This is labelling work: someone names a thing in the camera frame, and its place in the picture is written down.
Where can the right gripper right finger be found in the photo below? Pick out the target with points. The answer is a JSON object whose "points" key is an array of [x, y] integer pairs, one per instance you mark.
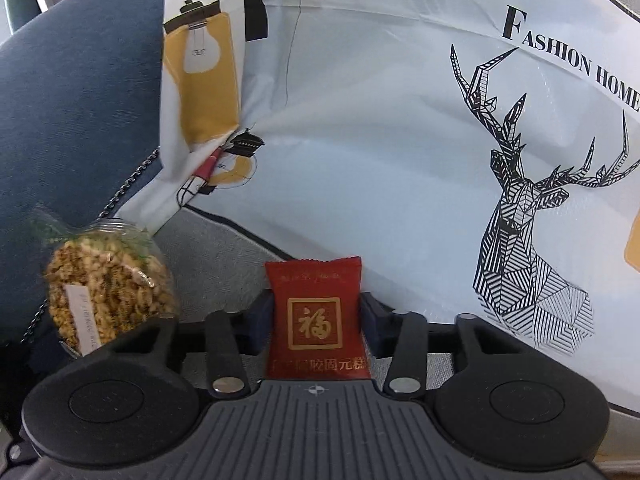
{"points": [[400, 337]]}

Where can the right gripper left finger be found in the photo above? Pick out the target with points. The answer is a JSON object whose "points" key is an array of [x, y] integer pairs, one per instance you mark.
{"points": [[228, 337]]}

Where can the small red cake packet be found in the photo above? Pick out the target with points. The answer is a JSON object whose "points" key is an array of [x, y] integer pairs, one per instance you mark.
{"points": [[316, 331]]}

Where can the round puffed grain snack bag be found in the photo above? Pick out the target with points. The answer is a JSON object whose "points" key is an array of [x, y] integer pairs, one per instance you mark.
{"points": [[103, 280]]}

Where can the deer print sofa cover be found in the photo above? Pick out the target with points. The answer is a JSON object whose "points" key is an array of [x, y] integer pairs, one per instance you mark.
{"points": [[477, 155]]}

